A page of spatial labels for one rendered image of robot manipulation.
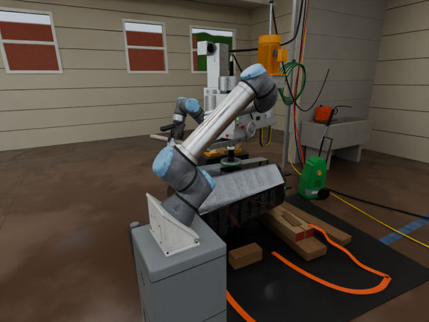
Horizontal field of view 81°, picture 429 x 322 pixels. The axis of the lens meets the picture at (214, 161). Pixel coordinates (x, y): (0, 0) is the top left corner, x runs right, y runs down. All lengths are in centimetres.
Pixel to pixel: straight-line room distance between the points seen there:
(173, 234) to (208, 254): 20
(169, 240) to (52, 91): 718
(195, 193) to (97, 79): 710
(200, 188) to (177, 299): 54
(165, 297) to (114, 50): 750
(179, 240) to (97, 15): 757
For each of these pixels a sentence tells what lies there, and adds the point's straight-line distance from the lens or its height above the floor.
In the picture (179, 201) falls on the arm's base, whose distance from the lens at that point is 128.
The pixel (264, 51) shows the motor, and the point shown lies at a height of 192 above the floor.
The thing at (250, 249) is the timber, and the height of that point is 13.
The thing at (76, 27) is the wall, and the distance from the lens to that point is 825.
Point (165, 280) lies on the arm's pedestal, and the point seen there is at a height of 78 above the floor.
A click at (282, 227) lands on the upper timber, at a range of 283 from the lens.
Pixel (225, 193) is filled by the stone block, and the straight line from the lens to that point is 231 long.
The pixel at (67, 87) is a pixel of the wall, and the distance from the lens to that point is 813.
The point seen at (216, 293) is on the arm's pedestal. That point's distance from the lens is 151.
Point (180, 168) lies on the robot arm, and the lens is 120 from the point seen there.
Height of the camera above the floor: 164
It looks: 18 degrees down
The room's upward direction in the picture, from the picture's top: 1 degrees counter-clockwise
